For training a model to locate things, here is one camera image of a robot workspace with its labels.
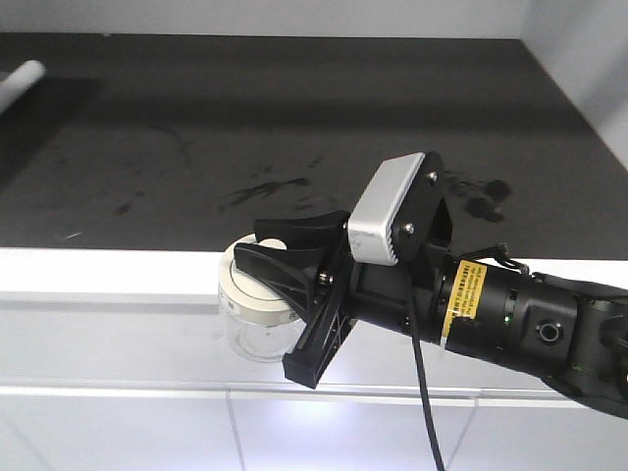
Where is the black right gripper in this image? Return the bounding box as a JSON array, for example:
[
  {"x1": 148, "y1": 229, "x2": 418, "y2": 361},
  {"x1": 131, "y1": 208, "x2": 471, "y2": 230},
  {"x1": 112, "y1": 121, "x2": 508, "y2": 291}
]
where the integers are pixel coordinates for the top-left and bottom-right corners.
[{"x1": 234, "y1": 210, "x2": 452, "y2": 389}]

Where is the glass jar with white lid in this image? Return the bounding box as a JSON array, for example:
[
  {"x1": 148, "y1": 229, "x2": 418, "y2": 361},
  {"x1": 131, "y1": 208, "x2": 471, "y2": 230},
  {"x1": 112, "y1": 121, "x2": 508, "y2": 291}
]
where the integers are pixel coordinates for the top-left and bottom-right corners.
[{"x1": 218, "y1": 244, "x2": 304, "y2": 363}]

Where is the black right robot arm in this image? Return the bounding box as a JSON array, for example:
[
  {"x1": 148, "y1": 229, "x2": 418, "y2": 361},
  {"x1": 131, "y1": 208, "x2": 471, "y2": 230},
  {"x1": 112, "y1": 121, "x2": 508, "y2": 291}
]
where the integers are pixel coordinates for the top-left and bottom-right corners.
[{"x1": 234, "y1": 206, "x2": 627, "y2": 418}]

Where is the white pipe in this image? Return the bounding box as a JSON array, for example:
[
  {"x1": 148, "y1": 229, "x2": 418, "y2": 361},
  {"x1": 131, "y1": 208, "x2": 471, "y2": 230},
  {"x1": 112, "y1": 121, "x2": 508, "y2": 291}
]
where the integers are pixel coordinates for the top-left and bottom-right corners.
[{"x1": 0, "y1": 60, "x2": 46, "y2": 114}]

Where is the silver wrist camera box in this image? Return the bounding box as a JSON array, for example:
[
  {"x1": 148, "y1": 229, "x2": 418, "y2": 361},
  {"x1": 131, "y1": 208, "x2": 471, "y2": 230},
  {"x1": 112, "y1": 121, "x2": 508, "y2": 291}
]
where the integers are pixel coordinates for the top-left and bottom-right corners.
[{"x1": 347, "y1": 152, "x2": 426, "y2": 266}]

